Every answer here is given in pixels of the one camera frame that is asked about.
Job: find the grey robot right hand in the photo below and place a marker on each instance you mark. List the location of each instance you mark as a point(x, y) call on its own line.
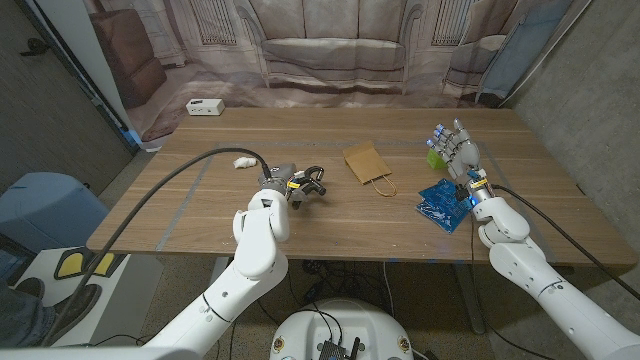
point(462, 152)

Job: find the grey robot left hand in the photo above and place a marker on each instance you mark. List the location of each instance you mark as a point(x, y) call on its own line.
point(280, 175)

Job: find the black grip strengthener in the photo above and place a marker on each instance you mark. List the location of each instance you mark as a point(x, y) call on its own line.
point(316, 170)

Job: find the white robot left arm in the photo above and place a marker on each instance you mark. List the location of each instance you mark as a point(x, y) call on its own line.
point(260, 240)

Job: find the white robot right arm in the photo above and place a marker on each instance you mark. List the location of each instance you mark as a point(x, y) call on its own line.
point(550, 285)

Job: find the brown paper bag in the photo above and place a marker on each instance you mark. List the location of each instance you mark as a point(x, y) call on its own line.
point(366, 162)

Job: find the green plastic cube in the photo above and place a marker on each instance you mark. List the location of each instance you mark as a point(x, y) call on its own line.
point(434, 160)

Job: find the white crumpled tissue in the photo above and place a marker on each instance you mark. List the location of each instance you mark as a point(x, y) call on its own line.
point(245, 162)

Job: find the small white box device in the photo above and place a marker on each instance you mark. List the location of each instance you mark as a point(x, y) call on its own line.
point(205, 106)

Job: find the printed sofa room backdrop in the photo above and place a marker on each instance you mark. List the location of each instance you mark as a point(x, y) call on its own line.
point(330, 50)

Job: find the grey table leg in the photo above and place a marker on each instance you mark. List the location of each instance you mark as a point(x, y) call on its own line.
point(470, 300)

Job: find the white robot torso dome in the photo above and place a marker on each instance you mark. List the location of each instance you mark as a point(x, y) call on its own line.
point(345, 325)

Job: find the white board with yellow pads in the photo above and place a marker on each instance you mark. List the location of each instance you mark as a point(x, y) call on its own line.
point(125, 300)

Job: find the blue-grey plastic bin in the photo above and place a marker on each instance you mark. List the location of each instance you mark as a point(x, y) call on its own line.
point(45, 210)

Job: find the person in blue jeans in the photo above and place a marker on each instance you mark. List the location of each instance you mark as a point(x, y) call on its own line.
point(25, 315)

